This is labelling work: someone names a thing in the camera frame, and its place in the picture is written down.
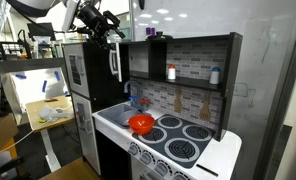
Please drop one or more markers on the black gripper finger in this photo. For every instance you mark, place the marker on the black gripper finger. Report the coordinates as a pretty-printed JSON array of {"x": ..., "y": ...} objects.
[
  {"x": 114, "y": 25},
  {"x": 99, "y": 40}
]

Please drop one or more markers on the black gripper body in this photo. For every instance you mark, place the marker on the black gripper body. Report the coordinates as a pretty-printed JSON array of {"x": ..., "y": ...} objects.
[{"x": 91, "y": 18}]

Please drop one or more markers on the orange plastic bowl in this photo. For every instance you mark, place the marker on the orange plastic bowl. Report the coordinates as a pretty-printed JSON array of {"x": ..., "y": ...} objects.
[{"x": 141, "y": 123}]

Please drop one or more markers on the small grey stove burner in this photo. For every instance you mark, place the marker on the small grey stove burner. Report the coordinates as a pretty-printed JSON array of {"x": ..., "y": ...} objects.
[
  {"x": 169, "y": 121},
  {"x": 197, "y": 132}
]

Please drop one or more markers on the large grey stove burner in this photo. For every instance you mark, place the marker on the large grey stove burner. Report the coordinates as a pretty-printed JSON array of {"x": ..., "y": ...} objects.
[
  {"x": 182, "y": 149},
  {"x": 154, "y": 137}
]

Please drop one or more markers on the grey stove knob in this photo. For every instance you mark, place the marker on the grey stove knob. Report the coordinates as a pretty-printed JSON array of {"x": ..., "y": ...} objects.
[
  {"x": 179, "y": 176},
  {"x": 161, "y": 167},
  {"x": 133, "y": 149},
  {"x": 145, "y": 157}
]

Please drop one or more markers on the dark grey stove panel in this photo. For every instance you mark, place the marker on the dark grey stove panel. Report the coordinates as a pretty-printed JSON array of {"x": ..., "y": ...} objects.
[{"x": 174, "y": 135}]

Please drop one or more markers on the white toy oven door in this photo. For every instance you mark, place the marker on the white toy oven door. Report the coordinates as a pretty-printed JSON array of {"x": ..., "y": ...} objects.
[{"x": 136, "y": 170}]

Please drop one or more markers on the purple magnet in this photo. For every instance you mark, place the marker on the purple magnet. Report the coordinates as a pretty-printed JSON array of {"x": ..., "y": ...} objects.
[{"x": 148, "y": 31}]

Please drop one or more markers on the purple cup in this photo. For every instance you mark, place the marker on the purple cup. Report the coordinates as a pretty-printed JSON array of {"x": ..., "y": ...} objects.
[{"x": 153, "y": 31}]

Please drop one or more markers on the black pan lid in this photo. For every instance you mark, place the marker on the black pan lid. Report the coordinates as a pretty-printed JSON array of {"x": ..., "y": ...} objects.
[{"x": 159, "y": 36}]

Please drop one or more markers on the black monitor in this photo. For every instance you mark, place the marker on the black monitor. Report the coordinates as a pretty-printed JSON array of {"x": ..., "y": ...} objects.
[{"x": 41, "y": 33}]

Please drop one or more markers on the grey toy faucet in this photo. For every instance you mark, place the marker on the grey toy faucet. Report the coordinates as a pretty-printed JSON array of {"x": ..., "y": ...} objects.
[{"x": 125, "y": 87}]

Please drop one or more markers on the blue tape strip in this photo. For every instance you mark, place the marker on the blue tape strip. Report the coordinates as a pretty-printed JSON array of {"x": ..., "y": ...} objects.
[
  {"x": 20, "y": 76},
  {"x": 57, "y": 75},
  {"x": 44, "y": 86},
  {"x": 66, "y": 93}
]

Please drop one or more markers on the white shaker orange cap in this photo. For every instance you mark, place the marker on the white shaker orange cap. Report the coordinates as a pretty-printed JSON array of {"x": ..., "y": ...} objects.
[{"x": 171, "y": 73}]

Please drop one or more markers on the grey sink basin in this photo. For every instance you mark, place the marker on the grey sink basin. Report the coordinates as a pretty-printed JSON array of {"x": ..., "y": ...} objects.
[{"x": 108, "y": 115}]

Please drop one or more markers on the dark red flat object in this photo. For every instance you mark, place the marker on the dark red flat object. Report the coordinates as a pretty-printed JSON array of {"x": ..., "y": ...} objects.
[{"x": 51, "y": 99}]

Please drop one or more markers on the grey shelf beam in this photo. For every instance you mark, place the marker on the grey shelf beam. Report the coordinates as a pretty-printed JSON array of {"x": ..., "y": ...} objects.
[{"x": 24, "y": 65}]

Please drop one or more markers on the grey metal pot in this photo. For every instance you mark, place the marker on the grey metal pot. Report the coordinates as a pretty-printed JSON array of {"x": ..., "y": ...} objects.
[{"x": 124, "y": 116}]

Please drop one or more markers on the white board panel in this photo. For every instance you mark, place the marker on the white board panel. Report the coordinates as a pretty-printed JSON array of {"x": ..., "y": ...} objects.
[{"x": 31, "y": 90}]

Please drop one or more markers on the toy kitchen unit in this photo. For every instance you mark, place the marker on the toy kitchen unit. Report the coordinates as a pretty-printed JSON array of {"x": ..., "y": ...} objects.
[{"x": 194, "y": 60}]

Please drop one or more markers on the white plastic device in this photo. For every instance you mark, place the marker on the white plastic device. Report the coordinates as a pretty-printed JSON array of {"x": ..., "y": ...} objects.
[{"x": 51, "y": 113}]

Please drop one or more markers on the wooden desk white legs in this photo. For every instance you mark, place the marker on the wooden desk white legs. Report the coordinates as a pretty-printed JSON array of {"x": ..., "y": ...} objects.
[{"x": 33, "y": 110}]

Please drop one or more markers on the plain wooden spatula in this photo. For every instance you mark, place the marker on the plain wooden spatula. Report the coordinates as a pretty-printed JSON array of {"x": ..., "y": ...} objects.
[{"x": 178, "y": 100}]

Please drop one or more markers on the green marker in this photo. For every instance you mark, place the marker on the green marker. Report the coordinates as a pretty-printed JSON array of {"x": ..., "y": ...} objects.
[{"x": 42, "y": 121}]

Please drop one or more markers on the white shaker blue cap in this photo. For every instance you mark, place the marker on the white shaker blue cap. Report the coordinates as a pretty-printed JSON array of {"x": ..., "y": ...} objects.
[{"x": 214, "y": 76}]

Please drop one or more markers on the slotted wooden spatula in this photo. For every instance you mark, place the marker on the slotted wooden spatula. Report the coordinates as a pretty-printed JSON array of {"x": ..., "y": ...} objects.
[{"x": 205, "y": 110}]

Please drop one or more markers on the wooden table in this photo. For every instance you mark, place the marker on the wooden table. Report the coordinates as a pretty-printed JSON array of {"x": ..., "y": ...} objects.
[{"x": 74, "y": 170}]

